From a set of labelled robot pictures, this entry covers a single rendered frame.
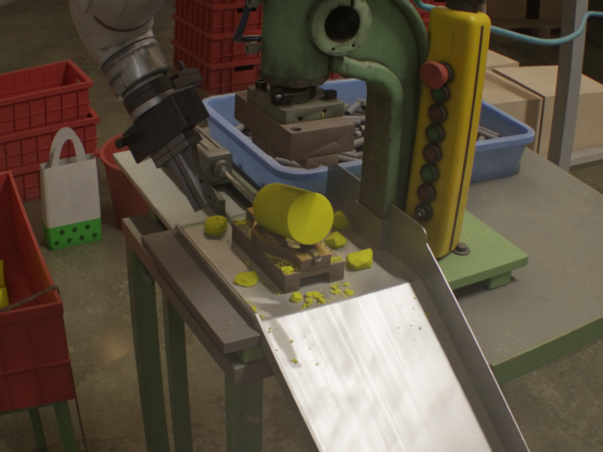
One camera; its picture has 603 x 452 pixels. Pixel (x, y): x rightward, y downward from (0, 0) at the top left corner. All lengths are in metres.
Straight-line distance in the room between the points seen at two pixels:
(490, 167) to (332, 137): 0.62
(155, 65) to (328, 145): 0.26
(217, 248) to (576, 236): 0.65
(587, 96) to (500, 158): 1.39
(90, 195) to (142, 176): 1.80
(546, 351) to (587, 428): 1.40
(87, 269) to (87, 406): 0.81
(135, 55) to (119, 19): 0.09
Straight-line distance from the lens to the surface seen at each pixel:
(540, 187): 1.70
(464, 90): 1.19
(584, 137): 3.08
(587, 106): 3.04
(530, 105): 2.80
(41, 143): 3.67
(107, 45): 1.18
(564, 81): 2.65
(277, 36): 1.08
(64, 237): 3.33
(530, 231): 1.52
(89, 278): 3.15
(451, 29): 1.19
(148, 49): 1.19
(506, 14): 6.99
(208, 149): 1.43
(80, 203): 3.29
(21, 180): 3.71
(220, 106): 1.73
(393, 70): 1.20
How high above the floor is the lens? 1.62
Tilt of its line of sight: 27 degrees down
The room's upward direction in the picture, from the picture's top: 3 degrees clockwise
